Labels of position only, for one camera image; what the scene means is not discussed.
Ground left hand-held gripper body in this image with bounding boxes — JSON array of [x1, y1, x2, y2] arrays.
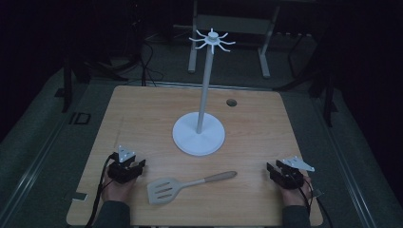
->
[[106, 144, 144, 184]]

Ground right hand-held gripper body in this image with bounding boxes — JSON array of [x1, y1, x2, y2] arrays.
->
[[275, 155, 317, 191]]

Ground person's left hand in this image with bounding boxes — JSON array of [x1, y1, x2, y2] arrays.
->
[[101, 172, 138, 204]]

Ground person's right hand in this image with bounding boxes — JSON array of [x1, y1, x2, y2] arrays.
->
[[279, 175, 314, 207]]

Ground white hook rack stand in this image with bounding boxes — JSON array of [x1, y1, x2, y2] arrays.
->
[[171, 28, 237, 157]]

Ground black metal stand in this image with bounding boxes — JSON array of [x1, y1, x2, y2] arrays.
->
[[54, 56, 74, 114]]

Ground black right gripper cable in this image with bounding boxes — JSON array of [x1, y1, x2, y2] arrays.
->
[[297, 176, 335, 228]]

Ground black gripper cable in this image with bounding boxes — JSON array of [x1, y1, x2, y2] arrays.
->
[[297, 176, 335, 228], [85, 152, 119, 228]]

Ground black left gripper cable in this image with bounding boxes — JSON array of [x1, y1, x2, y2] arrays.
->
[[85, 152, 119, 228]]

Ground grey slotted spatula wooden handle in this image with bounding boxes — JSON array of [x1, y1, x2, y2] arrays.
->
[[146, 170, 239, 205]]

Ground black floor cables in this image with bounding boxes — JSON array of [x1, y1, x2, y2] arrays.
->
[[138, 39, 165, 87]]

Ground grey metal table frame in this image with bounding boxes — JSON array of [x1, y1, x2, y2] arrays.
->
[[187, 0, 281, 79]]

